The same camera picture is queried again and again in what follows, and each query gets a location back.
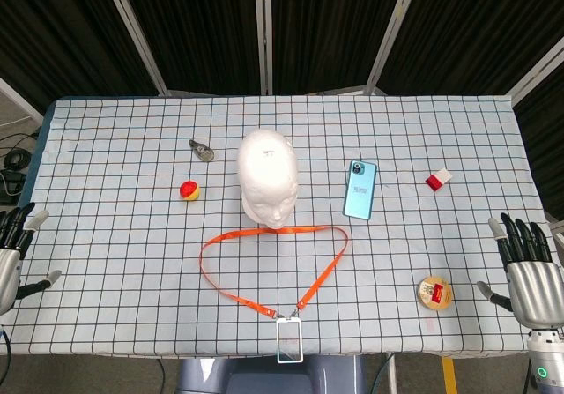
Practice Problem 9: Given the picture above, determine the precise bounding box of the light blue checkered tablecloth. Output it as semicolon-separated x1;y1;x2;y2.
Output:
0;95;564;360

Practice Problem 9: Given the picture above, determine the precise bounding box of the white metal screen post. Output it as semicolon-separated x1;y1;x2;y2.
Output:
0;76;45;123
99;0;167;98
365;0;424;96
506;36;564;104
253;0;274;96

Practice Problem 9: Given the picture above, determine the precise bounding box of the red and yellow ball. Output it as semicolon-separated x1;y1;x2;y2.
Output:
178;180;202;202

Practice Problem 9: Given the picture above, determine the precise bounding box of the black curtain panel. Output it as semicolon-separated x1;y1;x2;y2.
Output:
513;61;564;221
0;0;160;115
271;0;412;95
378;0;564;98
113;0;265;95

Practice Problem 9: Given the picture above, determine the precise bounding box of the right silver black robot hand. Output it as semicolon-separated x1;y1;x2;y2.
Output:
477;212;564;330

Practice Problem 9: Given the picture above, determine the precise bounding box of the orange lanyard with badge holder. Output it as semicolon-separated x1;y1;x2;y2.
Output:
198;225;349;364

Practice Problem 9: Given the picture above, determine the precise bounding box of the grey blue robot torso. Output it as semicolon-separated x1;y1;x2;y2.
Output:
175;354;367;394

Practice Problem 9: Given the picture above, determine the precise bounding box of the light blue smartphone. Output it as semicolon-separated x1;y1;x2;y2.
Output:
342;159;378;222

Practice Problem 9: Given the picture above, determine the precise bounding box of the round wooden tin red label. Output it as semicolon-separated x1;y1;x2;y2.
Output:
416;275;454;311

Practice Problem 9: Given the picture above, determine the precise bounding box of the white foam mannequin head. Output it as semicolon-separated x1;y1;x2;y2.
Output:
236;129;300;230

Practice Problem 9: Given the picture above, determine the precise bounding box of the black power adapter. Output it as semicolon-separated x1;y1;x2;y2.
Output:
0;168;26;205

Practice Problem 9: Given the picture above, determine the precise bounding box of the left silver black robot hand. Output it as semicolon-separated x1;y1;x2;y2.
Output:
0;202;63;316

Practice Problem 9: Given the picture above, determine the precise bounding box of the black coiled floor cable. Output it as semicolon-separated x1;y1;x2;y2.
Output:
2;133;41;171

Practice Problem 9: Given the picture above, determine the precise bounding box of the red and white eraser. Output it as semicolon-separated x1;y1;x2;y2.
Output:
425;168;454;192

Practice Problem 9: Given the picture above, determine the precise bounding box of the green floor cable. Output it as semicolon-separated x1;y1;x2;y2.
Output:
369;353;394;394

